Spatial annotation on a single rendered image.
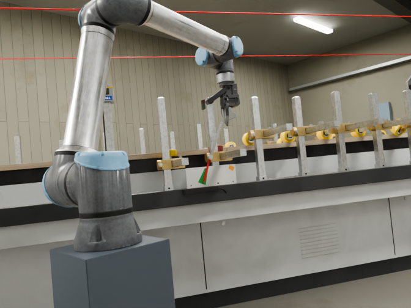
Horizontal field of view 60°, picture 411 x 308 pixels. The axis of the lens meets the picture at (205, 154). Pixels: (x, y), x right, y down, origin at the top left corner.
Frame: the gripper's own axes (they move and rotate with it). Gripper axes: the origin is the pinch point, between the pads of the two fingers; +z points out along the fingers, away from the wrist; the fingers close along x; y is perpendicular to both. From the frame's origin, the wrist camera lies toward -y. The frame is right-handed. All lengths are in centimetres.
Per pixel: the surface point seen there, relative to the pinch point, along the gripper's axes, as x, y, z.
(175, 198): 3.9, -27.8, 34.7
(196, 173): 5.4, -16.0, 23.3
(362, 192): 8, 81, 43
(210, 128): 6.1, -6.3, 1.0
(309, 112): 637, 438, -97
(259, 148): 6.1, 19.0, 13.6
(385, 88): 472, 526, -116
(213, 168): 5.4, -7.2, 21.9
